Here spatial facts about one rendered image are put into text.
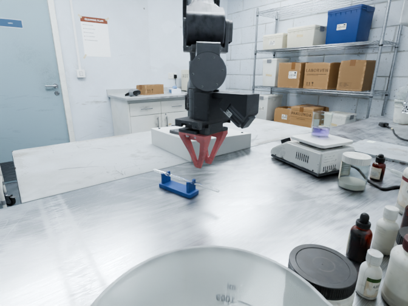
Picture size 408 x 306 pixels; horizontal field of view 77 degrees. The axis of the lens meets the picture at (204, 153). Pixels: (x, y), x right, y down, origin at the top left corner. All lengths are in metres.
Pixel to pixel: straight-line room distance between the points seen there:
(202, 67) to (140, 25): 3.35
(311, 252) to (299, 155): 0.47
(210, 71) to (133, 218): 0.30
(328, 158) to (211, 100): 0.39
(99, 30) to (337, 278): 3.43
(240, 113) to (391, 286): 0.30
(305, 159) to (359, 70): 2.21
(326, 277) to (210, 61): 0.31
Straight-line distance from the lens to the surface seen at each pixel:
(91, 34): 3.51
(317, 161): 0.73
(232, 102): 0.44
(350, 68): 2.93
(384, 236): 0.48
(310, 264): 0.32
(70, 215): 0.57
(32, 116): 3.38
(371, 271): 0.39
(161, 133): 0.93
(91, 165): 0.84
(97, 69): 3.49
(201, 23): 0.48
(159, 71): 3.81
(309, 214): 0.56
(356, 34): 2.98
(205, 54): 0.41
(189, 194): 0.57
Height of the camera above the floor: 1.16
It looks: 17 degrees down
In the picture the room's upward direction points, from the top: straight up
